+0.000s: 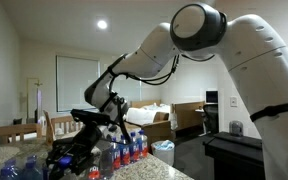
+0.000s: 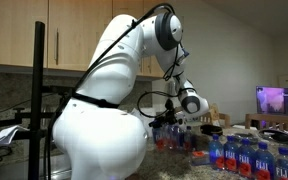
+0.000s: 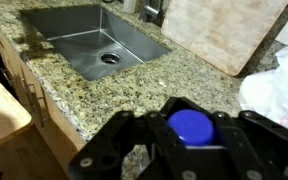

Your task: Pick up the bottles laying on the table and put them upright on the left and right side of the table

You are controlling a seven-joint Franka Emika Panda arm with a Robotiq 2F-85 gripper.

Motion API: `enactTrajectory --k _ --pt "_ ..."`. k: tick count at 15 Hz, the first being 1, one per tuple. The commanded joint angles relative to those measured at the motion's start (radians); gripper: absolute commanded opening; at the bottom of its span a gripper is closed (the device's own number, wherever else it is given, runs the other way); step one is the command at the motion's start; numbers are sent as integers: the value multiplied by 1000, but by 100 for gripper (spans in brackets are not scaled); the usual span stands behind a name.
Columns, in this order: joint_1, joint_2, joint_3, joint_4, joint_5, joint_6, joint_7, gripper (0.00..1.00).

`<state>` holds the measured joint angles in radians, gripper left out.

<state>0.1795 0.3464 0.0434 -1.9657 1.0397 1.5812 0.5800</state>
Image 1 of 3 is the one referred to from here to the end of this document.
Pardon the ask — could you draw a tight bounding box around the computer monitor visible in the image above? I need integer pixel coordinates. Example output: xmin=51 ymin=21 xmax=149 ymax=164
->
xmin=205 ymin=90 xmax=219 ymax=104

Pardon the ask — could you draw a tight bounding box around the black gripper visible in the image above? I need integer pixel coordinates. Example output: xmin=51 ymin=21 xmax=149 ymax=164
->
xmin=46 ymin=124 xmax=103 ymax=179

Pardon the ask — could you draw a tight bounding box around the white door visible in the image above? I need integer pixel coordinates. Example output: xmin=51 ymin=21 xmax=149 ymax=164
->
xmin=26 ymin=77 xmax=40 ymax=121

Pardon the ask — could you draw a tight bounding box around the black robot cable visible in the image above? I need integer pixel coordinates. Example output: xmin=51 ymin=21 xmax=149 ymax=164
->
xmin=107 ymin=53 xmax=215 ymax=144

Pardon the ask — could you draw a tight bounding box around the black strap on arm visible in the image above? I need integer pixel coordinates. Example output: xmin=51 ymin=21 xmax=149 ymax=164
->
xmin=250 ymin=101 xmax=288 ymax=123

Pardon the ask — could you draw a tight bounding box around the narrow white window blind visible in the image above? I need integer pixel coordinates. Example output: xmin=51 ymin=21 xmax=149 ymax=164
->
xmin=112 ymin=74 xmax=142 ymax=103

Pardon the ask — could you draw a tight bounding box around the grey smart speaker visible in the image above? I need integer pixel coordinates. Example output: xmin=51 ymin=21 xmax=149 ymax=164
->
xmin=229 ymin=120 xmax=245 ymax=137

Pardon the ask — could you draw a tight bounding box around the white trash bin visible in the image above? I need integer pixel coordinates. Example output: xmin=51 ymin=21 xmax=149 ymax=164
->
xmin=150 ymin=139 xmax=176 ymax=167

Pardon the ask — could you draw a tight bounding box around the black office chair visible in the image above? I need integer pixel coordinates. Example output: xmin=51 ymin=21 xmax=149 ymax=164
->
xmin=202 ymin=103 xmax=220 ymax=135

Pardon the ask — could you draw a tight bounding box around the white bedding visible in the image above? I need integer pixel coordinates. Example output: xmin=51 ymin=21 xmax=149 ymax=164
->
xmin=126 ymin=103 xmax=172 ymax=126

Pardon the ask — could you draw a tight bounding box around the round ceiling light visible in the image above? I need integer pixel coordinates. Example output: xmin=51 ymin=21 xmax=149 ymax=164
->
xmin=95 ymin=18 xmax=109 ymax=31

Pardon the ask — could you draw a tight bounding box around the wooden dining chair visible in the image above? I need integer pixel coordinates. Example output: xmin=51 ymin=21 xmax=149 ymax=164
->
xmin=0 ymin=123 xmax=44 ymax=145
xmin=50 ymin=114 xmax=85 ymax=136

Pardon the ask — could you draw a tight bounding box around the wide white window blind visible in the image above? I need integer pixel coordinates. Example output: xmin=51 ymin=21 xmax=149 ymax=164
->
xmin=56 ymin=54 xmax=101 ymax=113

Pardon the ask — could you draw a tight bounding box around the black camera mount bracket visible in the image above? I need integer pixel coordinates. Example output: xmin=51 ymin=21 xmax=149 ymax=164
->
xmin=71 ymin=109 xmax=112 ymax=127

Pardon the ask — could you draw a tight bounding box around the white light switch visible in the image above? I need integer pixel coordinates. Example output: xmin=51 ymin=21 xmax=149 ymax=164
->
xmin=229 ymin=96 xmax=239 ymax=108

